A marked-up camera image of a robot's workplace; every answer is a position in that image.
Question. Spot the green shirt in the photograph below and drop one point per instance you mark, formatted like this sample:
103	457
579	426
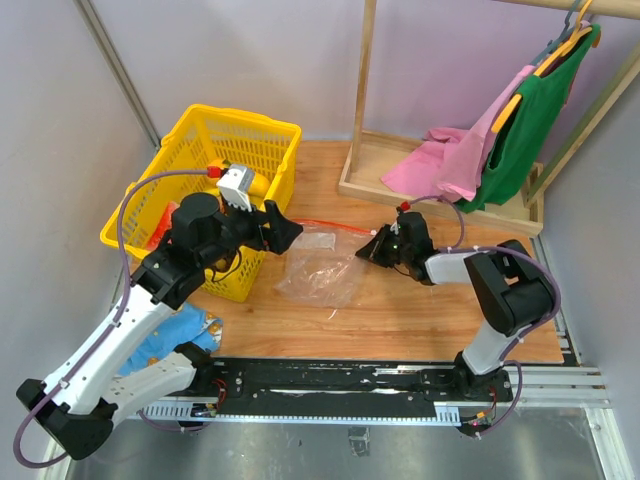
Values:
520	141

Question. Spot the grey hanger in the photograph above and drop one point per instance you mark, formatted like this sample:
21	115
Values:
573	17

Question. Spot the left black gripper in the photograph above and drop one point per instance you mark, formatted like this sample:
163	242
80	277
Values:
282	231

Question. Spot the yellow mango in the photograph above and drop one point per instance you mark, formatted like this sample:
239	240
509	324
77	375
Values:
259	186

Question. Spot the blue patterned cloth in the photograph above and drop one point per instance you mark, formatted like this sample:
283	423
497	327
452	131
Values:
188	324

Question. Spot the orange fruit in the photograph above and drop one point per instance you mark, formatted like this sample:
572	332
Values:
219	163

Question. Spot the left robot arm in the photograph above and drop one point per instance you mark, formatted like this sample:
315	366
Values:
81	402

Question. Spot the yellow hanger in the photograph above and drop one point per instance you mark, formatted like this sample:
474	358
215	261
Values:
543	67

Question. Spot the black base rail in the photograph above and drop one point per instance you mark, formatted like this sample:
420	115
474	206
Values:
339	392

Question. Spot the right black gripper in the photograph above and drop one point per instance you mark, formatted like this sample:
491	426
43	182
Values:
373	250

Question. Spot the clear zip top bag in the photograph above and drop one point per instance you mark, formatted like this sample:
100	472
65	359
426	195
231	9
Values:
321	268

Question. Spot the watermelon slice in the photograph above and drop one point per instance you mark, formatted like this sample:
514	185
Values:
162	227

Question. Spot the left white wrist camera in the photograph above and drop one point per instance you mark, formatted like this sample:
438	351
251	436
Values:
234	186

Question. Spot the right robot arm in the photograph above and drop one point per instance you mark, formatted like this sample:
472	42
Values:
515	293

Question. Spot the wooden clothes rack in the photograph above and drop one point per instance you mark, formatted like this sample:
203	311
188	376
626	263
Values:
368	172

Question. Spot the pink shirt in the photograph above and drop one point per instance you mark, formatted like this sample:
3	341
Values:
450	162

